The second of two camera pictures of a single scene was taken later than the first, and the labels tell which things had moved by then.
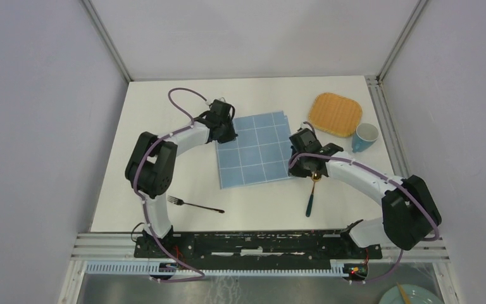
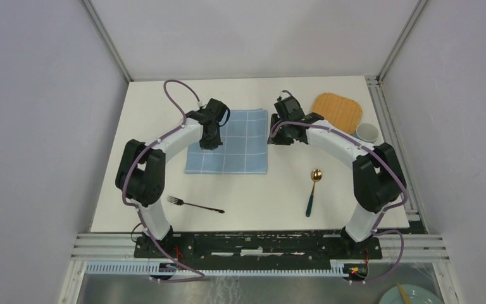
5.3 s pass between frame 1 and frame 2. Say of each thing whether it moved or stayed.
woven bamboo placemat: stayed
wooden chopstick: stayed
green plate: stayed
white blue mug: stayed
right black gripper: moved
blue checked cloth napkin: moved
